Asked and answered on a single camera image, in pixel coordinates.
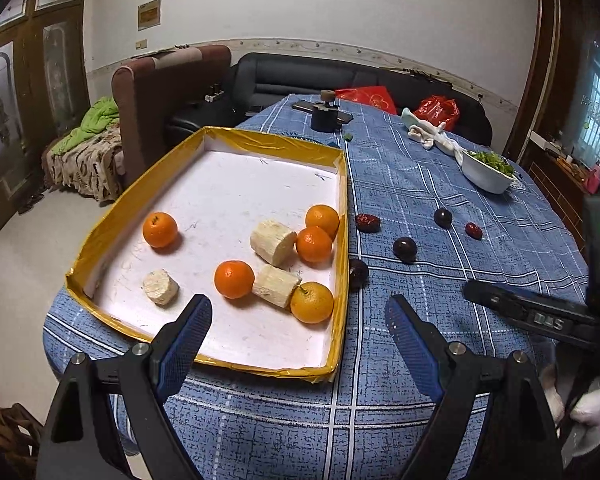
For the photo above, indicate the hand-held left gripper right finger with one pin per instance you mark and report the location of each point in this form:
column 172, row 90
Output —
column 412, row 345

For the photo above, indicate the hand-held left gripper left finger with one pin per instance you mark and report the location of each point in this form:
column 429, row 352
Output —
column 185, row 340

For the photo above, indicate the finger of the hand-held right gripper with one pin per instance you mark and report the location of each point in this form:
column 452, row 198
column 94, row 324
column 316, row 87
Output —
column 530, row 312

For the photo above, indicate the white sugarcane chunk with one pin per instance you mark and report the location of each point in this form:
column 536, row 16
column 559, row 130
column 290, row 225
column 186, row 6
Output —
column 272, row 242
column 276, row 286
column 160, row 287

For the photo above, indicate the orange mandarin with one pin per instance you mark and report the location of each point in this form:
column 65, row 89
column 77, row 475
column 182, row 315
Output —
column 324, row 219
column 312, row 303
column 160, row 230
column 234, row 280
column 314, row 245

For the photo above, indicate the dark purple plum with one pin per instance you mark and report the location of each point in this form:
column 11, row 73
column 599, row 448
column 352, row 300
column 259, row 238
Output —
column 405, row 250
column 443, row 217
column 359, row 274

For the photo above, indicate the red jujube date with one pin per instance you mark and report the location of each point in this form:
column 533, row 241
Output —
column 368, row 223
column 474, row 230

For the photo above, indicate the white cardboard tray yellow rim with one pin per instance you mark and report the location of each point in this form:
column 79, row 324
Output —
column 220, row 190

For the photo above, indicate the person's right hand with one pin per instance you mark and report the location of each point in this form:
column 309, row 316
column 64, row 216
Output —
column 592, row 407

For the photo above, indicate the wooden cabinet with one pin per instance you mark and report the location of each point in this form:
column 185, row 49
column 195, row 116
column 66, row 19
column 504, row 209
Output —
column 555, row 180

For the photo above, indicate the white bowl with green vegetables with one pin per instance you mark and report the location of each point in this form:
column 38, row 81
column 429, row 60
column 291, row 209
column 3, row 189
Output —
column 485, row 175

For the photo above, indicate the blue plaid tablecloth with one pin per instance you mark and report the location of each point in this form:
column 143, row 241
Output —
column 405, row 185

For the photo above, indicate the brown patterned blanket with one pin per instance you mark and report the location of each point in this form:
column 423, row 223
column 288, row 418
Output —
column 82, row 172

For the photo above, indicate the white cloth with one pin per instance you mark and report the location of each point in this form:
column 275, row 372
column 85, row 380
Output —
column 437, row 137

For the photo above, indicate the brown wooden chair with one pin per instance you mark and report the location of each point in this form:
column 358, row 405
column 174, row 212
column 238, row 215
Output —
column 7, row 440

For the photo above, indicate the red plastic bag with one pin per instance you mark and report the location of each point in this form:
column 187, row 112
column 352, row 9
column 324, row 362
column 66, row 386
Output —
column 436, row 112

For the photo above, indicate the green blanket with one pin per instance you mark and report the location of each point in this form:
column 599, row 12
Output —
column 92, row 122

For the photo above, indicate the black round device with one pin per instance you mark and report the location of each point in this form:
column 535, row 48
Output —
column 325, row 117

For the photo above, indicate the brown armchair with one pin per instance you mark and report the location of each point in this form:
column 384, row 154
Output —
column 150, row 95

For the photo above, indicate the flat red packet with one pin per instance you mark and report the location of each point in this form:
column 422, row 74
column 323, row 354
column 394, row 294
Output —
column 367, row 98

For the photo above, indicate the black phone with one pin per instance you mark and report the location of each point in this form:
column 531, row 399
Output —
column 305, row 106

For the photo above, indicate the black sofa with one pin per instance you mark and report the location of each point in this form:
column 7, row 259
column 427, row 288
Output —
column 290, row 75

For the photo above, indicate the wooden glass-panel doors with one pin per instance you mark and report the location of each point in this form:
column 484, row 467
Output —
column 25, row 85

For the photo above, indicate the wooden door frame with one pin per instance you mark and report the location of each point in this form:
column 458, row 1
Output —
column 550, row 50

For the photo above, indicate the yellow wall plaque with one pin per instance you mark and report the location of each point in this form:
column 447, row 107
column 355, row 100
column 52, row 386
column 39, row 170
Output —
column 149, row 14

